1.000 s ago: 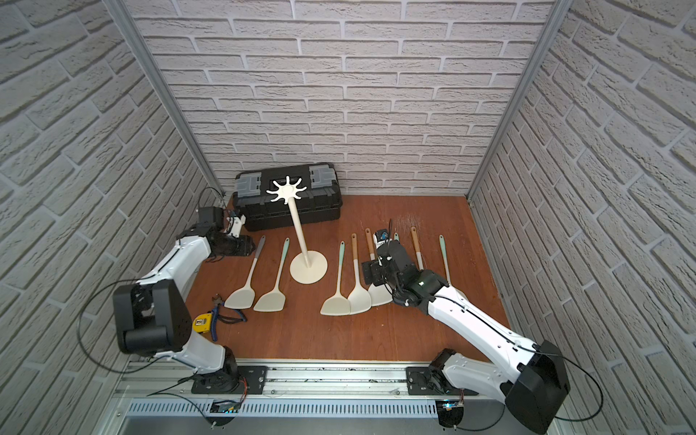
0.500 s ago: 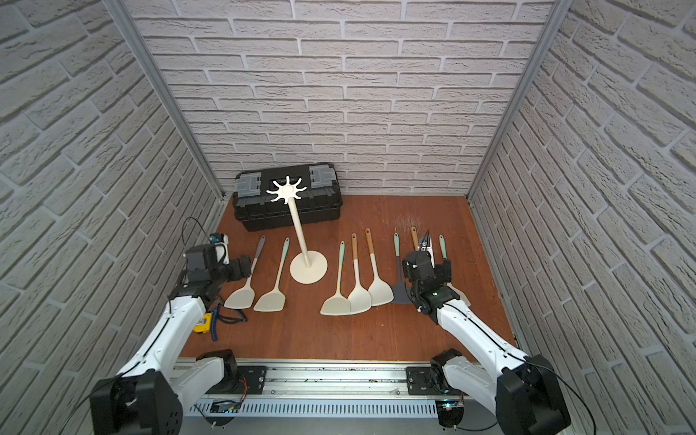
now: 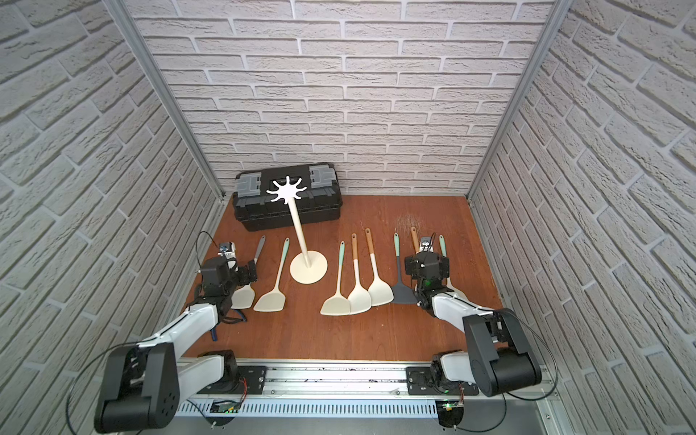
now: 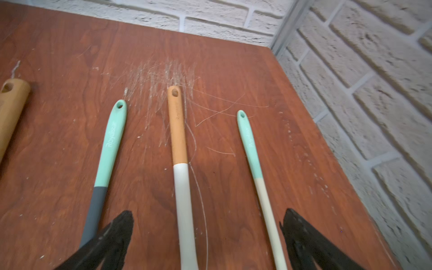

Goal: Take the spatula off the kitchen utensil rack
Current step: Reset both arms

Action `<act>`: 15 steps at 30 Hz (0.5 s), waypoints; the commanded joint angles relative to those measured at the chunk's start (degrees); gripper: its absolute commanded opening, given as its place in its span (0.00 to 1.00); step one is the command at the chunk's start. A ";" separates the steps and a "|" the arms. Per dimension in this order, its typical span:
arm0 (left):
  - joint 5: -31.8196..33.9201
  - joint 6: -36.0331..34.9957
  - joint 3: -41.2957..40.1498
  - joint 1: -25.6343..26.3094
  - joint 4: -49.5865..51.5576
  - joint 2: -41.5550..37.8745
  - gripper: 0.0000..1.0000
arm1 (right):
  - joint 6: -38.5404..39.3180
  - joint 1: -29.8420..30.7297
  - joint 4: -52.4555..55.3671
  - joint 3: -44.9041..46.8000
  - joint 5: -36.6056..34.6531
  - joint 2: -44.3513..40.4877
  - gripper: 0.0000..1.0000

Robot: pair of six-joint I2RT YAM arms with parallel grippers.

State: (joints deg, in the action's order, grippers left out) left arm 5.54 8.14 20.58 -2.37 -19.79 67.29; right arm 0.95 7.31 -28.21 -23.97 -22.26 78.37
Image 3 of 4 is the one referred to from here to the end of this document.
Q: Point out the cream utensil rack stand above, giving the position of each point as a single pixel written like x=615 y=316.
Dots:
x=309 y=266

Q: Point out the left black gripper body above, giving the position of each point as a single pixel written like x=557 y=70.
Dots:
x=246 y=273

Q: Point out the cream spatula green handle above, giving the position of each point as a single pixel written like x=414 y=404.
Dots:
x=337 y=304
x=274 y=300

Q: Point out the grey spatula green handle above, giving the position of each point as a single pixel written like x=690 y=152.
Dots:
x=402 y=294

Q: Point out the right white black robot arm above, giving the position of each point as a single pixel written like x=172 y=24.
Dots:
x=499 y=357

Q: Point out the cream spoon grey handle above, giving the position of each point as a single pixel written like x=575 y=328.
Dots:
x=244 y=297

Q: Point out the cream slotted turner wooden handle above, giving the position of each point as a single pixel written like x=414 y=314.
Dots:
x=380 y=292

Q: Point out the cream ladle wooden handle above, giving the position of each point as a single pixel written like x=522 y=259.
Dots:
x=416 y=240

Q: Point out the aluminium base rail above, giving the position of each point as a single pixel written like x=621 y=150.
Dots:
x=354 y=389

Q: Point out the cream spatula wooden handle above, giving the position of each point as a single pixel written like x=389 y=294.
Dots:
x=359 y=298

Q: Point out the cream spoon green handle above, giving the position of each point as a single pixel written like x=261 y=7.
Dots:
x=459 y=293

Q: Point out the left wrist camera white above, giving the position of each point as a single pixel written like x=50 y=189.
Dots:
x=228 y=251

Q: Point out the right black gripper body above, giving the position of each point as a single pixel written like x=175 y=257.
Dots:
x=411 y=265

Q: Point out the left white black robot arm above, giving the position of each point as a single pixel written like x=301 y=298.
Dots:
x=144 y=384

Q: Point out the blue handled pliers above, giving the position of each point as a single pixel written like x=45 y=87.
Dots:
x=230 y=320

